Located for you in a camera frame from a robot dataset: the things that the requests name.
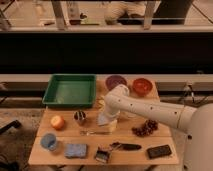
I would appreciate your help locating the wooden table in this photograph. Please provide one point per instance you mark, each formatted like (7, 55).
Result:
(70, 134)

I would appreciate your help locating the blue plastic cup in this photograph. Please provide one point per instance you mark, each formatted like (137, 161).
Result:
(49, 142)

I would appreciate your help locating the yellow banana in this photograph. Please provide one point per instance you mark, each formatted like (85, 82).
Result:
(101, 102)

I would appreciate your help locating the light blue towel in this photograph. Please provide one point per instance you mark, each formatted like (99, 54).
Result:
(102, 120)

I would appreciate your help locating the green plastic tray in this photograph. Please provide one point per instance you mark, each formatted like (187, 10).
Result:
(70, 91)

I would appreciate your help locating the purple bowl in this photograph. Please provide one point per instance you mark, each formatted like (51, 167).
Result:
(114, 80)

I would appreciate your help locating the blue sponge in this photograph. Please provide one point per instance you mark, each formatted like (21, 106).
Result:
(75, 151)

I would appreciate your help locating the small metal cup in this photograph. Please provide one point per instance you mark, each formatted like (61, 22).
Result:
(80, 117)

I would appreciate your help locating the orange apple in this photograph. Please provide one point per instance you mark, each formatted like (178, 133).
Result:
(57, 122)

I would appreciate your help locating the black rectangular wallet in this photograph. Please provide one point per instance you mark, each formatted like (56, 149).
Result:
(159, 151)

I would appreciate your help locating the white plastic cup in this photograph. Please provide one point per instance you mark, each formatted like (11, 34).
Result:
(128, 114)

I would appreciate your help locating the dark red grape bunch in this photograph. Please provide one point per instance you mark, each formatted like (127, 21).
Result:
(146, 129)

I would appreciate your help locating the red bowl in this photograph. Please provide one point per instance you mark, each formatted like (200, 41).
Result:
(142, 86)

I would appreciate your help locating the black handled knife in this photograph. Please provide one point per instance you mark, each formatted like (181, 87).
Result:
(125, 146)

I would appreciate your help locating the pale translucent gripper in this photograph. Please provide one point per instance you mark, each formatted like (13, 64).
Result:
(112, 126)

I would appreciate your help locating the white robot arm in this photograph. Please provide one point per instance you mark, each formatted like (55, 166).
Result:
(197, 123)

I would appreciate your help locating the small dark metal box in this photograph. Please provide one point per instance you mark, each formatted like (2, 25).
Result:
(102, 156)

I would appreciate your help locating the metal fork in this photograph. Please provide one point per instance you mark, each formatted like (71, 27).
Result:
(87, 133)

